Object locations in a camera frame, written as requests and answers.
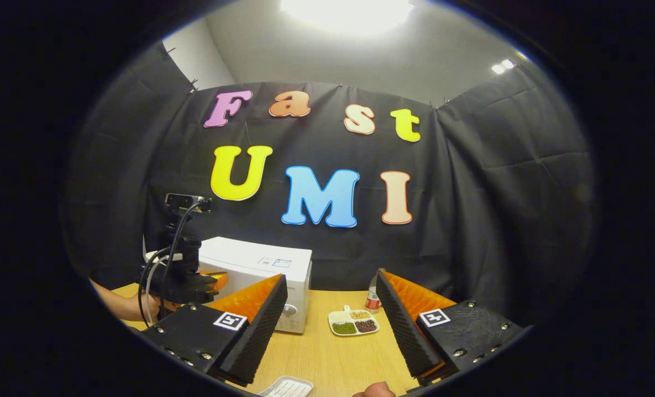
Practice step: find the small ceiling light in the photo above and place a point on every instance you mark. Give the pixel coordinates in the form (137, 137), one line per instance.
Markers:
(502, 66)

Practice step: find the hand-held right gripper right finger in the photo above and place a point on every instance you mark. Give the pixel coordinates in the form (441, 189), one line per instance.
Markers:
(404, 331)

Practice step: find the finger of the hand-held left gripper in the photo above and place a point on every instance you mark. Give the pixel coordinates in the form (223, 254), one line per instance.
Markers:
(221, 279)

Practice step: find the white divided dish of beans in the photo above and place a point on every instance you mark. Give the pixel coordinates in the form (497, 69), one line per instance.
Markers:
(354, 322)

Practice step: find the clear bottle with red label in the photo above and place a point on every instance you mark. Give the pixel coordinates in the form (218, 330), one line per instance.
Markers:
(372, 300)

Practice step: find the large ceiling light panel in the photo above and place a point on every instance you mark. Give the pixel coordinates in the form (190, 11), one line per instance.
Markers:
(349, 14)

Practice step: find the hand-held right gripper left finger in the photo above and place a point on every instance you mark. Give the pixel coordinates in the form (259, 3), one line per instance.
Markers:
(258, 331)

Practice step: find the white microwave oven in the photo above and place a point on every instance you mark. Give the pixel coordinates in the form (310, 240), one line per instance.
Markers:
(250, 264)

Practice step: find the white ridged tray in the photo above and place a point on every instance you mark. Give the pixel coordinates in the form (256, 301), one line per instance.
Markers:
(286, 389)

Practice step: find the black backdrop cloth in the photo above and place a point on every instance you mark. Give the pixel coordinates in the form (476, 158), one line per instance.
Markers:
(471, 193)

